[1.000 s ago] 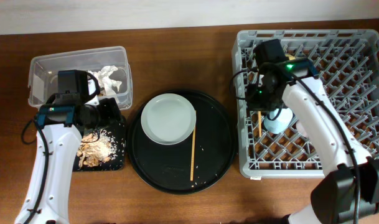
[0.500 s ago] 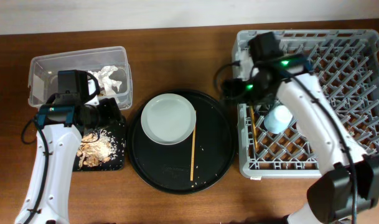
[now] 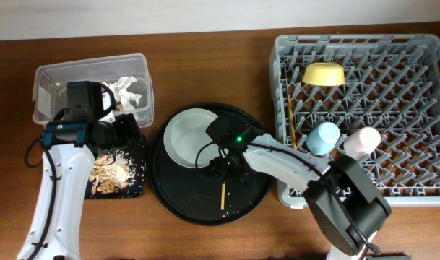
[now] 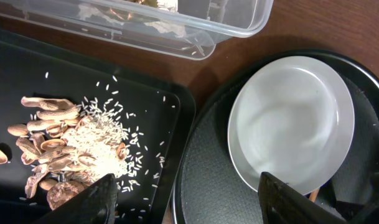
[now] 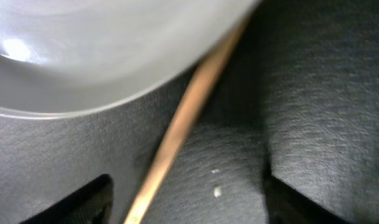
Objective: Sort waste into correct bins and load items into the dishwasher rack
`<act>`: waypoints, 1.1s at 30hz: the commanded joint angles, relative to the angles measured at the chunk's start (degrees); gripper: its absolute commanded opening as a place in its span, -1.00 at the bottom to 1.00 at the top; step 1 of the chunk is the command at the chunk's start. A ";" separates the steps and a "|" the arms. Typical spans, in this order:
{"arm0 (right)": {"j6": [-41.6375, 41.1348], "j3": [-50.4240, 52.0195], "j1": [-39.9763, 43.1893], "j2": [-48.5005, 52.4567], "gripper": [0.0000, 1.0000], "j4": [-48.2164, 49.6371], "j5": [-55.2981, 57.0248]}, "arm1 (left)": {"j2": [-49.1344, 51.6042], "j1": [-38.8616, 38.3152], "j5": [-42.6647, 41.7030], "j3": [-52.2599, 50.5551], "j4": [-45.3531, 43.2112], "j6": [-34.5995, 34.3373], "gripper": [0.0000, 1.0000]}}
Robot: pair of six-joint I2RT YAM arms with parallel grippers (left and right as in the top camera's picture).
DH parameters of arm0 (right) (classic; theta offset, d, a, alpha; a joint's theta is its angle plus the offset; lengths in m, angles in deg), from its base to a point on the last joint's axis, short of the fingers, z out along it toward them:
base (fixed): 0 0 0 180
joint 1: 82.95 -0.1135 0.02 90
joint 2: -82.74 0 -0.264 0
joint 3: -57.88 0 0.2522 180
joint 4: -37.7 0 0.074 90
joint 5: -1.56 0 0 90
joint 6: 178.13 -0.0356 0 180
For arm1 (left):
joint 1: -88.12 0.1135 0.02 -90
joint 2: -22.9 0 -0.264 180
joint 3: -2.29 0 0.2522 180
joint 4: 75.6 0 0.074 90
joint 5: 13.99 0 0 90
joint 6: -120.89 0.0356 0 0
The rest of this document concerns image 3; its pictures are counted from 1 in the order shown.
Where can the pale green plate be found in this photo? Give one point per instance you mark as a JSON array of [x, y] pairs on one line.
[[185, 135]]

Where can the blue cup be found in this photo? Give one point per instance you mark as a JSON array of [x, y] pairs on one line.
[[323, 138]]

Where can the food scraps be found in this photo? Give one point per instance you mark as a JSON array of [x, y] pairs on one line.
[[113, 173]]

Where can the yellow bowl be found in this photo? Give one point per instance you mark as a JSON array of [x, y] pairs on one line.
[[324, 74]]

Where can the pink cup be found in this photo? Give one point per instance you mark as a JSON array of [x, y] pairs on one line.
[[361, 143]]

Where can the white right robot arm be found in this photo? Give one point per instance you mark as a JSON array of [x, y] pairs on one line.
[[343, 200]]

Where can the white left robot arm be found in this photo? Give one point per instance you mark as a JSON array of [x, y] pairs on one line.
[[71, 143]]

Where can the grey dishwasher rack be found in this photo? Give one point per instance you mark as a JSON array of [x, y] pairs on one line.
[[392, 83]]

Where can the round black tray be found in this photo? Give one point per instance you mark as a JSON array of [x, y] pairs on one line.
[[193, 194]]

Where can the crumpled white tissue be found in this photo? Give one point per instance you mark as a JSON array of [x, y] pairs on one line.
[[123, 97]]

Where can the clear plastic bin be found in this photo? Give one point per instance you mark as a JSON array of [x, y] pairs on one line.
[[49, 89]]

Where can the rectangular black tray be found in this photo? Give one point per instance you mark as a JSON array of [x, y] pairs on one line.
[[133, 187]]

